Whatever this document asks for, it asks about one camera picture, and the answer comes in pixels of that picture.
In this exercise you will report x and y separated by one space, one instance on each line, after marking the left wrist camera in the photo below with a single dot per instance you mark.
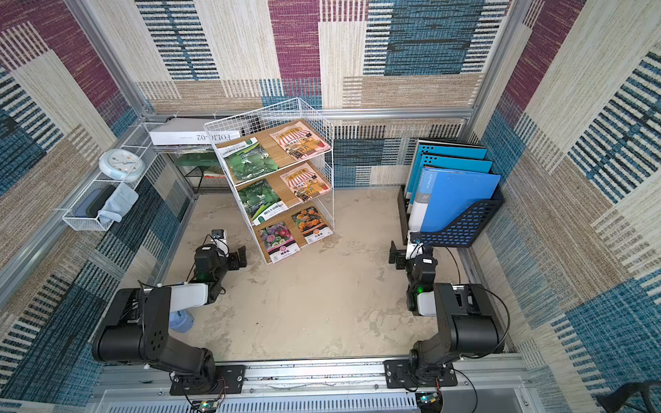
219 238

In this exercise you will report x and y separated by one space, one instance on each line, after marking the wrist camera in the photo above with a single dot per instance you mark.
414 245
219 238

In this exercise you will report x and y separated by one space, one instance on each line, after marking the white wire shelf rack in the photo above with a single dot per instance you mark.
259 123

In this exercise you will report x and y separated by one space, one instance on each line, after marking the white folio box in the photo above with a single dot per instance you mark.
189 132

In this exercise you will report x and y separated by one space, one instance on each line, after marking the teal folder middle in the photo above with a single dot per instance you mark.
444 162

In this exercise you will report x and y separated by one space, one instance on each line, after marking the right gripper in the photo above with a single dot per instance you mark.
400 255

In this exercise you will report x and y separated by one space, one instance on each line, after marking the green book in tray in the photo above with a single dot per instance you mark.
206 162

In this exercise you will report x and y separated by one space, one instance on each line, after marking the dark blue case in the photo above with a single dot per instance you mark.
94 202

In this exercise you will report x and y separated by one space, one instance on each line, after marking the light blue cloth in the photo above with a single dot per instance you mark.
118 205

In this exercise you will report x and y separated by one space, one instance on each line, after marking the white round clock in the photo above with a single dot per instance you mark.
121 165

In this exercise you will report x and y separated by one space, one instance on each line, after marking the teal folder back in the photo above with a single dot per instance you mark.
446 149

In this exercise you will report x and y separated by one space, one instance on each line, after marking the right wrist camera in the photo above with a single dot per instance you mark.
414 245

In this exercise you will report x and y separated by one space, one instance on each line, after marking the orange flower seed packet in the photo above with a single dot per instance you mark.
311 225

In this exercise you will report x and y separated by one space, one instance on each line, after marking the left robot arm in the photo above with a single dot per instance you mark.
139 321

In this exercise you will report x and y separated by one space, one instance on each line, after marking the teal folder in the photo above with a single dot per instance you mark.
446 149
444 162

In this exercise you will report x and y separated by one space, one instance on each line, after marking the white wire wall basket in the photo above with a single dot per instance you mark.
138 142

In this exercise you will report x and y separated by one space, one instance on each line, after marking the black file holder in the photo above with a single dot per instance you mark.
461 232

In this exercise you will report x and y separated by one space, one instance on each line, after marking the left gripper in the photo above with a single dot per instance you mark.
233 263

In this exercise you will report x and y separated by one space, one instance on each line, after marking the blue folder front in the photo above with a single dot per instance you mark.
443 195

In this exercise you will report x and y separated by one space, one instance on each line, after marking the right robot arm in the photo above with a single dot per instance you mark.
467 323

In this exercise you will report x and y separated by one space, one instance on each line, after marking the green seed bag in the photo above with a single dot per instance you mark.
248 160
260 202

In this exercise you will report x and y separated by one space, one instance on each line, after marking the purple flower seed packet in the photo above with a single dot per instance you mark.
279 242

